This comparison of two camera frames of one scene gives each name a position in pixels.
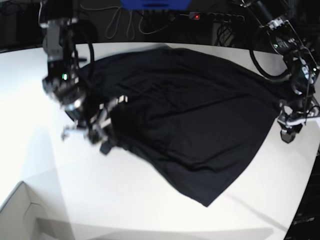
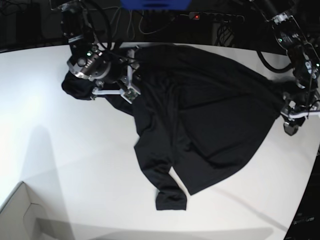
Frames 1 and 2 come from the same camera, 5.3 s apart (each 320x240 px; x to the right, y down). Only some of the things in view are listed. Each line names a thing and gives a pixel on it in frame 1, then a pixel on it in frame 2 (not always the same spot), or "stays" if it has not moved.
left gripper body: [86, 113] → [118, 70]
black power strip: [216, 17] stays
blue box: [147, 5] stays
